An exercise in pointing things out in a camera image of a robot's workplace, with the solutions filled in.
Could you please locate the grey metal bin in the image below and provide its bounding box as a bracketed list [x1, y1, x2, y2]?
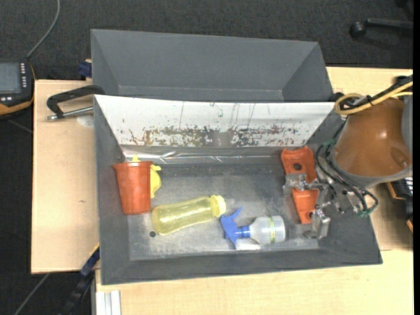
[90, 28, 383, 285]

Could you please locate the orange plastic cup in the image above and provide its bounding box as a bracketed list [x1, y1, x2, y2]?
[112, 161, 154, 216]

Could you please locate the small white block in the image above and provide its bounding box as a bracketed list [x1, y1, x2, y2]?
[234, 238, 263, 251]

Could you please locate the blue-headed clear spray bottle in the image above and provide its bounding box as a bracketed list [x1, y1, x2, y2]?
[219, 207, 287, 244]

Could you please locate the yellow soft toy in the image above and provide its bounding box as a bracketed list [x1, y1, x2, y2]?
[131, 155, 163, 200]

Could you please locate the yellow clear plastic bottle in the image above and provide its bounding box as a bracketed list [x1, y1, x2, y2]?
[151, 194, 228, 236]

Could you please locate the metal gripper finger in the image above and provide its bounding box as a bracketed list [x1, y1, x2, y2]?
[282, 173, 326, 198]
[303, 208, 331, 240]

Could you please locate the pale wood board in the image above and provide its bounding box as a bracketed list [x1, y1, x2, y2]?
[30, 79, 101, 274]

